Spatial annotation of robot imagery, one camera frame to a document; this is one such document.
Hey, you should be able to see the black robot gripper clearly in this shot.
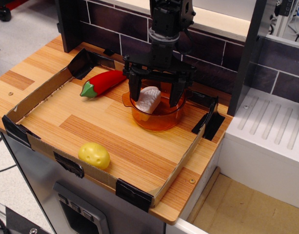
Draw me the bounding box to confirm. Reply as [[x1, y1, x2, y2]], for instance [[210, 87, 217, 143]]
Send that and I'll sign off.
[[123, 44, 197, 107]]

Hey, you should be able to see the salmon nigiri sushi toy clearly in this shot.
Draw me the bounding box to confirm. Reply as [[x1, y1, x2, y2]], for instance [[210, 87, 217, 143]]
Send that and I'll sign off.
[[135, 86, 161, 121]]

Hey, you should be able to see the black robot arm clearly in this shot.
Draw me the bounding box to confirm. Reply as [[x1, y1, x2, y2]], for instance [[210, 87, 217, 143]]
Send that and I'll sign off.
[[123, 0, 196, 107]]

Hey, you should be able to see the orange transparent plastic pot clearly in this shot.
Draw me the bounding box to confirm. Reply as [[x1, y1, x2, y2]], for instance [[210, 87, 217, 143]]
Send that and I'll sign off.
[[122, 80, 190, 131]]

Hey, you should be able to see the cardboard fence with black tape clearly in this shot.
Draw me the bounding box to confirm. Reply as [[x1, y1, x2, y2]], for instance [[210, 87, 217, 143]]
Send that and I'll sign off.
[[2, 49, 230, 220]]

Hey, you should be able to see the red chili pepper toy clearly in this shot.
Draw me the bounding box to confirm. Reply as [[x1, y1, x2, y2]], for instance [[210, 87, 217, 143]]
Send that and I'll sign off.
[[80, 70, 126, 98]]

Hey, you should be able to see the yellow potato toy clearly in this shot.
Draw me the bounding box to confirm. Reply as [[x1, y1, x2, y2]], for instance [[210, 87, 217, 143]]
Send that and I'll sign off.
[[78, 142, 110, 170]]

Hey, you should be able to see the white toy sink drainboard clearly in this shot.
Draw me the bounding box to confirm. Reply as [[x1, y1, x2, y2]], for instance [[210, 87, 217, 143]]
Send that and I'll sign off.
[[218, 89, 299, 208]]

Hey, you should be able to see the grey toy oven front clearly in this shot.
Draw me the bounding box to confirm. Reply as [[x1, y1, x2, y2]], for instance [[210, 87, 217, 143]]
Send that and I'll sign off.
[[52, 181, 110, 234]]

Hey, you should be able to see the dark grey vertical post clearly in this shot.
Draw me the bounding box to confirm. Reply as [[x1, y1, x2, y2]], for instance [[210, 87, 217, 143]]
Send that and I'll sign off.
[[227, 0, 276, 116]]

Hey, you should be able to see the dark grey left post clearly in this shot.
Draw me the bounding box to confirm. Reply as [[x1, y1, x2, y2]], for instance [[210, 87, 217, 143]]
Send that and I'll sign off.
[[55, 0, 89, 53]]

